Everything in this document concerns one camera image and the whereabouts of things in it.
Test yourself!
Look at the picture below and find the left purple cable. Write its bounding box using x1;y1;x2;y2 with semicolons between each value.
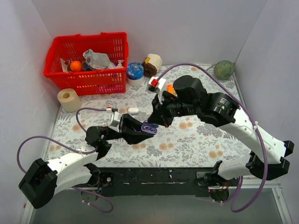
16;107;117;213

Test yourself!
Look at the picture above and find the red plastic shopping basket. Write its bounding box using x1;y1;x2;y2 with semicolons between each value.
43;32;129;96

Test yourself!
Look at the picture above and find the blue white cup container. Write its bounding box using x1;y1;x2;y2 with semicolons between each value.
126;62;144;87

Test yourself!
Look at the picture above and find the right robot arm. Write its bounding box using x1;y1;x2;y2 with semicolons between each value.
148;75;294;186

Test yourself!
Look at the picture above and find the purple earbud charging case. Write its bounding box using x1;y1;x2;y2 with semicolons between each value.
141;121;159;135

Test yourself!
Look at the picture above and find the grey crumpled bag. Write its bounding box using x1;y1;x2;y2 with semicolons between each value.
83;49;110;70

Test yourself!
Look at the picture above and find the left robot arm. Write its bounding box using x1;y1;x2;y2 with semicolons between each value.
19;112;158;209

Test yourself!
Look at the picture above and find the green melon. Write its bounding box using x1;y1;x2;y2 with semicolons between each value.
207;60;235;80

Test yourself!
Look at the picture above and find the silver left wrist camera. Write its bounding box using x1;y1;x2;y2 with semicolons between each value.
108;112;122;132

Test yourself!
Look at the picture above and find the white pump bottle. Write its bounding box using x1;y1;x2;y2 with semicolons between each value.
115;60;124;69

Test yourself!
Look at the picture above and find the orange pink sponge box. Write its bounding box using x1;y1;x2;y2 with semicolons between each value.
166;84;177;96

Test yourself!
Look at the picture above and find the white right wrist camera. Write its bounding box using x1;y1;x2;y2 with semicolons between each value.
147;77;166;104

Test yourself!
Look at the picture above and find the orange fruit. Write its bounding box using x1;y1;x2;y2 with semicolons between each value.
70;61;83;72

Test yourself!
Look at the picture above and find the beige paper roll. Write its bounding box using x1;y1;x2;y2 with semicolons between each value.
57;88;82;112

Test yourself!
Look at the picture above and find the brown white plush toy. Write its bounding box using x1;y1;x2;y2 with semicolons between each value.
142;54;163;77

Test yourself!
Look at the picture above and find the floral table mat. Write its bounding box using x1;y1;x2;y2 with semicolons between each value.
45;64;261;168

